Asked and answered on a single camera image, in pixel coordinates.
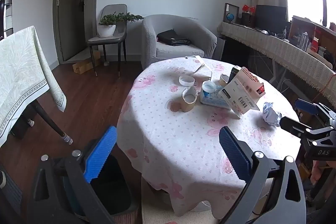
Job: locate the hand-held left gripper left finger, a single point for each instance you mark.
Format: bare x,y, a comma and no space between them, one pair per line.
101,155

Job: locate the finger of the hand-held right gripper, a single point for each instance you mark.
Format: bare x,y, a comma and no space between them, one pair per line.
295,125
307,106

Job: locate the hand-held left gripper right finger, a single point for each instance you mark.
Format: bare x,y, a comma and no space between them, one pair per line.
233,153

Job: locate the white paper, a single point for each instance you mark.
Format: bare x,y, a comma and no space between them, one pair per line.
271,114

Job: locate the dark teal trash bin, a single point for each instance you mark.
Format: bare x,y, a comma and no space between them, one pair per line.
113,187

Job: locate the blue tissue packet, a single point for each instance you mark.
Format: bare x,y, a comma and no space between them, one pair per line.
211,102

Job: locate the pink printed tablecloth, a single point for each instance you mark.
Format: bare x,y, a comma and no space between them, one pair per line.
183,140

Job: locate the beige fringed desk cloth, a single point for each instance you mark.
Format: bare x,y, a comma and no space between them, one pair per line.
288,56

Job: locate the white printed carton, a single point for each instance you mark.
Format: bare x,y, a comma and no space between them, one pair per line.
241,96

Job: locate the black table leg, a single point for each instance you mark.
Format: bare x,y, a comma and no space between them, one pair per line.
50,121

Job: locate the torn cardboard tube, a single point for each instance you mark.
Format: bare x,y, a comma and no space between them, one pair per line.
189,102

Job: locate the short cardboard tube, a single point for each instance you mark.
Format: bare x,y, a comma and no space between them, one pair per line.
224,79

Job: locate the white round lid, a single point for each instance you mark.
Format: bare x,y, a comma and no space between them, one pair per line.
187,80

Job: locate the cardboard box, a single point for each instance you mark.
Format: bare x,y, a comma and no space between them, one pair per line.
84,65

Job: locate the grey ribbed floor mat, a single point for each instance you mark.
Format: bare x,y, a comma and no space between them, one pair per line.
11,192

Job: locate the black monitor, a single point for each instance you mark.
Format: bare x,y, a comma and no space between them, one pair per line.
270,16

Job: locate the white shoe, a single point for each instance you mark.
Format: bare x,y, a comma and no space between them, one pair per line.
1,179

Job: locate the dark brown box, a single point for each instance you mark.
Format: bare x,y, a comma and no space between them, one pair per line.
247,19

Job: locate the grey armchair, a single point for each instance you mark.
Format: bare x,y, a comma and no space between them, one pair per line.
181,52

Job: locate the grey dining chair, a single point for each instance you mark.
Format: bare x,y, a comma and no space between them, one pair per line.
105,41

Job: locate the small red flags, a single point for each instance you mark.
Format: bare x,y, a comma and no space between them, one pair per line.
248,8

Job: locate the pale green patterned tablecloth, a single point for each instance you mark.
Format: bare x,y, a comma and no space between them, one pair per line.
21,69

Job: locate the small blue globe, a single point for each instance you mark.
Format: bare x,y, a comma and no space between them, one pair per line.
230,16

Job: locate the potted plant in white pot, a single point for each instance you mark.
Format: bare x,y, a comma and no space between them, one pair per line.
107,29

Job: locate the black bag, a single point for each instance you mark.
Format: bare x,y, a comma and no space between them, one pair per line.
172,37

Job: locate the grey door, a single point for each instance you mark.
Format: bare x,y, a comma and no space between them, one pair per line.
69,16

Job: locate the dark wooden chair back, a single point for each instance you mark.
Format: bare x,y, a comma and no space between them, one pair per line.
6,16

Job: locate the wooden picture frame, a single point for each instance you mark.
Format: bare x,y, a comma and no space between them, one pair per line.
236,14

